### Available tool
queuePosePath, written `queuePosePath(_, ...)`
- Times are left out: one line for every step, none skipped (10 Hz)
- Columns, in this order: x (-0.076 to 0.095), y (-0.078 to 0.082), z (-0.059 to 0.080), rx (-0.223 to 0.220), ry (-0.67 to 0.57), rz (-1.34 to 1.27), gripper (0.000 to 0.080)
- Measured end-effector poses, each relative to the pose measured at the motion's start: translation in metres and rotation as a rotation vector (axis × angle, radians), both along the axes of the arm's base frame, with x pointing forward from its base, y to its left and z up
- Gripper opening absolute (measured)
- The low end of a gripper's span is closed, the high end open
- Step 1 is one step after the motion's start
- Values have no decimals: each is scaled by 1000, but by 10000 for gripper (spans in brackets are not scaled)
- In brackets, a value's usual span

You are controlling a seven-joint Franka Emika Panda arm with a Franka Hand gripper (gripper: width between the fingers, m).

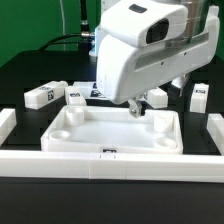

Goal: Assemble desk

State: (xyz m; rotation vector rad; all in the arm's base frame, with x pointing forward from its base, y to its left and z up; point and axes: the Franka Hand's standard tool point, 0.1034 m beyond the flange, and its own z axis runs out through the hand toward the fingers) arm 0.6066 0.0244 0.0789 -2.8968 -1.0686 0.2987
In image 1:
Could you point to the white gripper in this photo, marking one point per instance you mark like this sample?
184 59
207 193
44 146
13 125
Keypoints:
135 56

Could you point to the white desk top tray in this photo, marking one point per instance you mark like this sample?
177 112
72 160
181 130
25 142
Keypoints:
92 129

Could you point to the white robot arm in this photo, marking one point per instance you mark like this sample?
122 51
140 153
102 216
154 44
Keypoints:
197 14

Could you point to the marker tag sheet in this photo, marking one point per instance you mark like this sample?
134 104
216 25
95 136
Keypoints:
89 90

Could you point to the white front fence bar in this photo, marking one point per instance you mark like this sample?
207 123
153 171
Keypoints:
194 168

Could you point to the white right fence block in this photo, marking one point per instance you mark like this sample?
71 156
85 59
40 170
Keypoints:
215 127

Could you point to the white fence block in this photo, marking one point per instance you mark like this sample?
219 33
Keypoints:
7 123
215 127

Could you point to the white left fence block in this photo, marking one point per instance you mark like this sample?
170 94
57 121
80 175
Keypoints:
7 123

